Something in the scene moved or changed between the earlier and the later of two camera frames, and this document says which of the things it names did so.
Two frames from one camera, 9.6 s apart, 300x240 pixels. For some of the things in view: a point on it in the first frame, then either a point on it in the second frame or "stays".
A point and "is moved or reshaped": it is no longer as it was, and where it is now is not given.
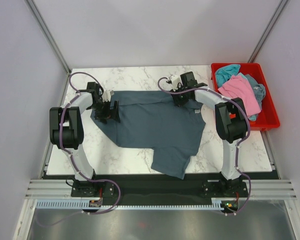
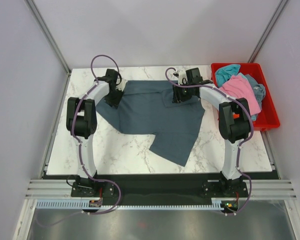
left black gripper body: x=103 y=106 -> x=114 y=98
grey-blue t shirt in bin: x=259 y=89 stays
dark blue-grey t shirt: x=152 y=119 is moved or reshaped
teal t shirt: x=224 y=73 stays
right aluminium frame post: x=267 y=30 stays
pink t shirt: x=238 y=87 stays
